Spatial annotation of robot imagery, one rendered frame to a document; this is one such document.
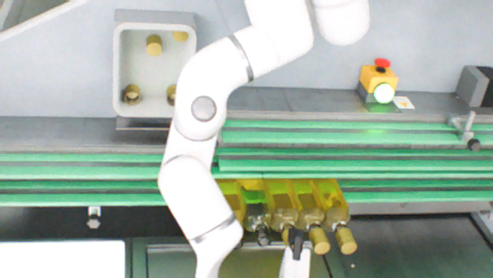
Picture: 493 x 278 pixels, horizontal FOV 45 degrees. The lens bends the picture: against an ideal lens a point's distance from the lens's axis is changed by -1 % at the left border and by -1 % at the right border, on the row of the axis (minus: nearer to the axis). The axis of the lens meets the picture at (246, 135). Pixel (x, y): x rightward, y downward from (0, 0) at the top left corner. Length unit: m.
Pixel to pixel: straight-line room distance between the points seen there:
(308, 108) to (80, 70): 0.53
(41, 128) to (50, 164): 0.12
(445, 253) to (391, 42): 0.54
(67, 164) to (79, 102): 0.18
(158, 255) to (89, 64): 0.46
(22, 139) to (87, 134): 0.14
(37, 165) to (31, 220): 0.21
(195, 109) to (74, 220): 0.68
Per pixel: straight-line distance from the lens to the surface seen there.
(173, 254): 1.38
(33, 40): 1.42
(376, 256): 1.54
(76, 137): 1.42
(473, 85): 1.60
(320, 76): 1.51
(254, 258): 1.40
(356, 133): 1.40
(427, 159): 1.52
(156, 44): 1.34
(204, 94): 0.93
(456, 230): 1.70
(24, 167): 1.36
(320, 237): 1.26
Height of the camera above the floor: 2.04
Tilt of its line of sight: 56 degrees down
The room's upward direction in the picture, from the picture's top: 163 degrees clockwise
